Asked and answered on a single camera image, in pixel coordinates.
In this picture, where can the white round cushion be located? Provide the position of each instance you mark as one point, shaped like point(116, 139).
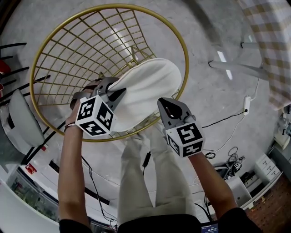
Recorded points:
point(147, 86)

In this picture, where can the person's left forearm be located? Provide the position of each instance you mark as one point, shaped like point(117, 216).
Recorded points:
point(72, 173)

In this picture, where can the red tag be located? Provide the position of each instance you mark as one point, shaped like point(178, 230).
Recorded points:
point(31, 169)

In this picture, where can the small screen device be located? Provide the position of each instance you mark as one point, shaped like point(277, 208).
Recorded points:
point(209, 228)

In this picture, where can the grey table leg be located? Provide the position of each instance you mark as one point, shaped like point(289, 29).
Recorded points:
point(238, 67)

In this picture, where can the person's left hand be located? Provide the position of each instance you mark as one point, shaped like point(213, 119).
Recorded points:
point(89, 86)

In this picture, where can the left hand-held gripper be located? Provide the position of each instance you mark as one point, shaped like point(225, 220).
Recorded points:
point(95, 116)

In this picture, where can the checked tablecloth table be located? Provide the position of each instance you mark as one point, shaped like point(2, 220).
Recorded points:
point(270, 34)

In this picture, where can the person's right forearm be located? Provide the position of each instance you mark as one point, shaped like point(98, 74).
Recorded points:
point(211, 182)

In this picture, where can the white storage box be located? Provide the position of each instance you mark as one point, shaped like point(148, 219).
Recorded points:
point(238, 191)

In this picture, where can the white power strip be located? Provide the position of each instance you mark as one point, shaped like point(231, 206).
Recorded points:
point(246, 105)

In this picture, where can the black slatted chair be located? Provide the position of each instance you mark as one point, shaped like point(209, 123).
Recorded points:
point(13, 70)

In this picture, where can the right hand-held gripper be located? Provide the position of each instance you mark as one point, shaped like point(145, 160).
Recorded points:
point(185, 138)

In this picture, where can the person's beige trousers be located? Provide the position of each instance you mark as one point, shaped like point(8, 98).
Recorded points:
point(134, 182)

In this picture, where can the person's black shirt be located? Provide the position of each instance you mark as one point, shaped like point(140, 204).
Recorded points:
point(159, 224)

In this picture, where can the white drawer cabinet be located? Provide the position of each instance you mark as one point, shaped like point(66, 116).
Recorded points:
point(268, 167)

